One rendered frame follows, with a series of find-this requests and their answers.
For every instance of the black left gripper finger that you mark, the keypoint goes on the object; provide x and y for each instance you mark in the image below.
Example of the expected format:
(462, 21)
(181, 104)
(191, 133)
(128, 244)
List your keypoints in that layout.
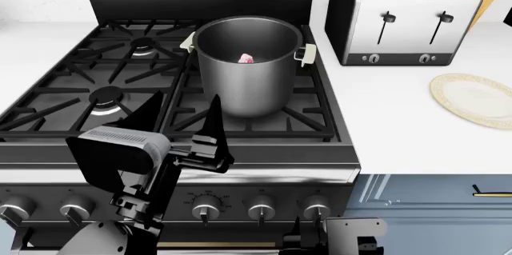
(214, 141)
(146, 114)

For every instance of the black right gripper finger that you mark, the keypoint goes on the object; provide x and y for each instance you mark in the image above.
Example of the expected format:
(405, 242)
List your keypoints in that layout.
(318, 228)
(297, 227)

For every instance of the tall steel stock pot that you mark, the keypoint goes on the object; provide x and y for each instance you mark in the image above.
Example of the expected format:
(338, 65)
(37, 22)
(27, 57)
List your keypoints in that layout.
(250, 87)

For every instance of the pink frozen meat piece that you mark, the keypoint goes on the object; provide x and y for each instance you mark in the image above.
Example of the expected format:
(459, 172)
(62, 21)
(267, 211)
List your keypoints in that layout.
(245, 58)

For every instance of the round gas burner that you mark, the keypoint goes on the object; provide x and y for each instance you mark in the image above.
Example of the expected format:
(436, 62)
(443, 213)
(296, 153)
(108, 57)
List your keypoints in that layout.
(142, 47)
(106, 100)

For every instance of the cream plate with gold rim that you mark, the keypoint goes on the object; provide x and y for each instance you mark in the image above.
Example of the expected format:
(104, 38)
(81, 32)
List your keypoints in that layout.
(476, 99)

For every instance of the black object at counter edge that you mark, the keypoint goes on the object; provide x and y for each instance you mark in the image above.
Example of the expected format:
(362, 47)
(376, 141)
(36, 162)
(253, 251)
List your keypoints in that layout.
(508, 16)

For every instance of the silver range knob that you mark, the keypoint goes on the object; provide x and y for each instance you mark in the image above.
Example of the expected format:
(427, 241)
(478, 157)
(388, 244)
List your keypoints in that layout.
(316, 209)
(261, 209)
(14, 208)
(74, 209)

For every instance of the silver oven temperature knob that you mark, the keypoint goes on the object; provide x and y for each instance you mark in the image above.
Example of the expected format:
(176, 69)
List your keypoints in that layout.
(205, 210)

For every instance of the black stainless gas range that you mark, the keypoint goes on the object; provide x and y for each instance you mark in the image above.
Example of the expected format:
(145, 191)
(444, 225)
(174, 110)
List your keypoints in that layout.
(280, 159)

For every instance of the blue cabinet drawer front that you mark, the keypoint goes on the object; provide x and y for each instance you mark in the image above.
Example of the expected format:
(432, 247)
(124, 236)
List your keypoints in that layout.
(432, 216)

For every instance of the silver black four-slot toaster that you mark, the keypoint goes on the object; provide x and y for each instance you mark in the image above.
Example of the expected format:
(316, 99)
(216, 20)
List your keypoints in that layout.
(404, 30)

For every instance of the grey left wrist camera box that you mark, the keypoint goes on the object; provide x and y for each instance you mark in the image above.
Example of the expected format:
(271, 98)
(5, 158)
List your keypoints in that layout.
(120, 150)

